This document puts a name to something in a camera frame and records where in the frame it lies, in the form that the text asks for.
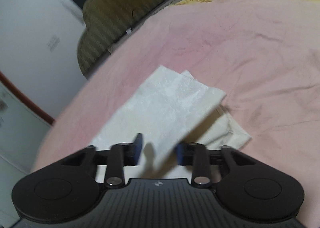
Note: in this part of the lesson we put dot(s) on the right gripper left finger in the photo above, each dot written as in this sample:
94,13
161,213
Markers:
137,148

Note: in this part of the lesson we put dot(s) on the pink bed blanket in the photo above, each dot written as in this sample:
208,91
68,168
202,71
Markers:
263,53

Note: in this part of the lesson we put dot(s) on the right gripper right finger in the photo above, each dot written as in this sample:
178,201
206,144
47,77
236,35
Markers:
179,150

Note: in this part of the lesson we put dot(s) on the white floral wardrobe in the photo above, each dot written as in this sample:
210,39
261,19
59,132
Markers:
23,127

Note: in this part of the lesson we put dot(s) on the white textured pants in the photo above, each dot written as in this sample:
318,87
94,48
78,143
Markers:
168,108

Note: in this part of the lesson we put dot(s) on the olive striped headboard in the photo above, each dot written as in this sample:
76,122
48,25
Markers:
106,22

